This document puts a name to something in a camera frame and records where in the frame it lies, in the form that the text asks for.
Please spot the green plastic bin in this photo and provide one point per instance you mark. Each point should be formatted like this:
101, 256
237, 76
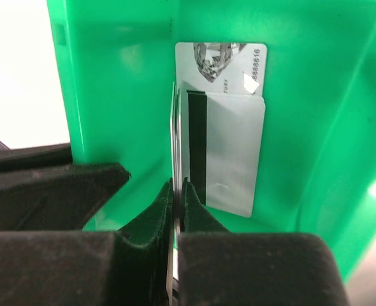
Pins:
317, 168

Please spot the cards in green bin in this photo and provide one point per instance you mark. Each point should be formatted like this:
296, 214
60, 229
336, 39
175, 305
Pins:
218, 121

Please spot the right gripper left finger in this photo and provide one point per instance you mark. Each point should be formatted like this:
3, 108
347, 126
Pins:
124, 267

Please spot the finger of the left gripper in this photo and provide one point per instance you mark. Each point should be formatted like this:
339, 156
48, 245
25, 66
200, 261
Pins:
41, 188

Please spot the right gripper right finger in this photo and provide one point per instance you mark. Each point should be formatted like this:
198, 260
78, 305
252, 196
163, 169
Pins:
218, 267

